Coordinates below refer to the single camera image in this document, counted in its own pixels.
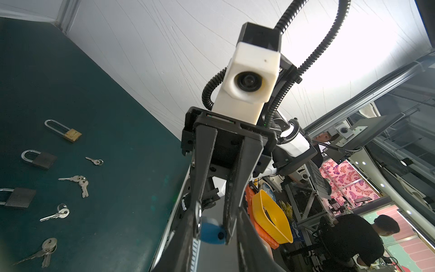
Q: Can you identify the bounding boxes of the dark padlock with keys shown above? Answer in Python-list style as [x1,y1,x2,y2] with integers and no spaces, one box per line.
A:
[21,150,58,170]

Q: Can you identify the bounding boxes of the small silver key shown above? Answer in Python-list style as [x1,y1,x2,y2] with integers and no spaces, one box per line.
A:
[86,156,104,166]

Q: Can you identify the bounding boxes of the yellow plastic bin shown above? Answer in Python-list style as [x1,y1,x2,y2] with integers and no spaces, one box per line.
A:
[251,190,293,244]

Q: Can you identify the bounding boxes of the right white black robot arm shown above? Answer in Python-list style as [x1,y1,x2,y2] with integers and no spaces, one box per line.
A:
[174,44,313,245]

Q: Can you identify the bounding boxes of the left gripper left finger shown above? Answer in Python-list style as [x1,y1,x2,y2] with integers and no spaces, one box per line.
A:
[152,201,202,272]

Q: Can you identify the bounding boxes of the person in black shirt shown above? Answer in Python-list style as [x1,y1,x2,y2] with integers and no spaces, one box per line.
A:
[321,214,401,270]

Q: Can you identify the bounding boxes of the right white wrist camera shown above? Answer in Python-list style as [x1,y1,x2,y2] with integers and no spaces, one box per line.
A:
[211,22,282,125]

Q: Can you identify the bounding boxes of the blue padlock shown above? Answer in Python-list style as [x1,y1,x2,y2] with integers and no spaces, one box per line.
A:
[199,217,227,245]

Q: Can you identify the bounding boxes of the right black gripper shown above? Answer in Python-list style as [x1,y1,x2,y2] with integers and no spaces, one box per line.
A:
[181,107,277,244]

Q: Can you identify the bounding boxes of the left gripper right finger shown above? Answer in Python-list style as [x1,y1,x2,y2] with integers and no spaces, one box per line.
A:
[236,207,284,272]

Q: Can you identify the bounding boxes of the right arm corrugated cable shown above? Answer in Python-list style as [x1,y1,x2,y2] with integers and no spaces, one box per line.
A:
[201,0,352,145]

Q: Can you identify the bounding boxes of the silver keys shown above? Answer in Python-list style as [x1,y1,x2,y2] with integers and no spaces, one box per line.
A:
[12,238,58,268]

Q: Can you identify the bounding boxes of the brass padlock long shackle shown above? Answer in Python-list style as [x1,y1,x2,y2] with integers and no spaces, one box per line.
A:
[44,119,82,143]

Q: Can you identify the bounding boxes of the silver key with ring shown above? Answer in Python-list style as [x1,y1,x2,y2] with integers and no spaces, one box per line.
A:
[40,204,70,222]

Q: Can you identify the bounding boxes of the green table mat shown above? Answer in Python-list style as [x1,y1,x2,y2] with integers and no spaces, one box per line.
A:
[1,18,190,272]

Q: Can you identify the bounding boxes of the orange plastic crate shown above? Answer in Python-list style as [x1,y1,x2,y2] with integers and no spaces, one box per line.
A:
[244,185,281,250]

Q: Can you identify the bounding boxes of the silver key pair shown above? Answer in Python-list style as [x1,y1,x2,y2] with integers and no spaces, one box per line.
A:
[57,175,89,199]

